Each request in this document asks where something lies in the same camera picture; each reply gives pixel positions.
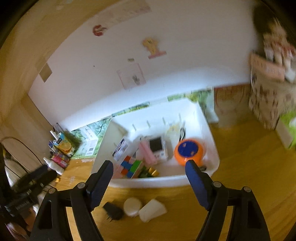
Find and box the blue dental floss box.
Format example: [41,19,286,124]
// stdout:
[112,138,130,161]

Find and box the colourful Rubik's cube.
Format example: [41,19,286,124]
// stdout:
[117,156,144,179]

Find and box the dark green gold-cap bottle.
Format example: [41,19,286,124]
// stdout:
[138,167,159,178]

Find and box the orange round blue-top toy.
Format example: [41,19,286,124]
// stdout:
[174,138,205,167]

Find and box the white pill bottle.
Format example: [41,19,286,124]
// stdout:
[43,157,64,175]

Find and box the stack of colourful books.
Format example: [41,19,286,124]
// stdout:
[49,131,75,169]

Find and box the black power adapter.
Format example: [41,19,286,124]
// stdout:
[103,202,124,220]

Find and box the white angular plastic case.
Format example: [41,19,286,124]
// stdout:
[138,199,167,222]

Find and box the green tissue pack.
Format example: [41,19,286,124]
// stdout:
[275,110,295,149]

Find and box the white plastic storage bin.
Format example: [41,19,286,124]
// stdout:
[92,99,220,188]

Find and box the white handheld game console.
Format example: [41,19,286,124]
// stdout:
[148,136,169,163]

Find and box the clear yellow earbud case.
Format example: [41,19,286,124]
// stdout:
[165,123,186,148]

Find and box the patterned fabric pouch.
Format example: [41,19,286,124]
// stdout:
[248,52,295,130]

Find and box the plush doll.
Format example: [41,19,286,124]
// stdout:
[253,4,295,83]

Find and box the black cable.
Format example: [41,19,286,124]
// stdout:
[0,136,45,167]

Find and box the pink paper wall note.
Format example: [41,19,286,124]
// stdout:
[117,63,146,90]

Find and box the red wall sticker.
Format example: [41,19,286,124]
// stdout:
[92,25,108,37]

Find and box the yellow character wall sticker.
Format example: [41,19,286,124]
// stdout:
[142,38,167,59]

